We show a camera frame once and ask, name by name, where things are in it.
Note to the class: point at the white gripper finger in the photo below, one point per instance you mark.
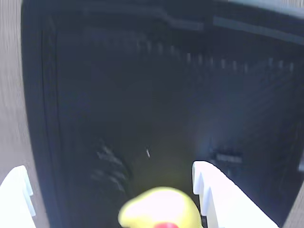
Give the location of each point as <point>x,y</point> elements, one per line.
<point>225,199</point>
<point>14,199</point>

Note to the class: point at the yellow rubber duck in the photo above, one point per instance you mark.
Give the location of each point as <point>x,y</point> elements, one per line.
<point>161,209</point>

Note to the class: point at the black plastic case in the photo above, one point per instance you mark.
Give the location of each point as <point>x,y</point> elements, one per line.
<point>152,99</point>

